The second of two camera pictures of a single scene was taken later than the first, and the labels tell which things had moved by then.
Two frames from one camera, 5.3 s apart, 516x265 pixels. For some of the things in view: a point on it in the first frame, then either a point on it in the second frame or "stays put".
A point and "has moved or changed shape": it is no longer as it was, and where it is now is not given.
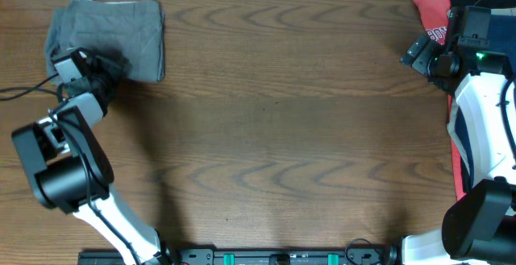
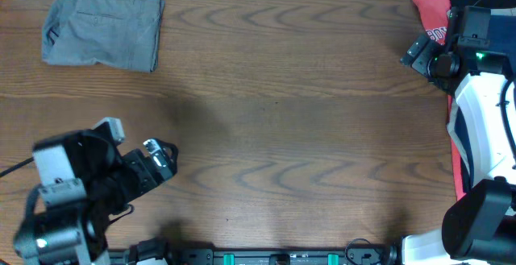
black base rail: (340, 255) stays put
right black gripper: (422, 55) stays put
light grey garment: (452, 130) stays put
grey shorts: (136, 26) has moved or changed shape
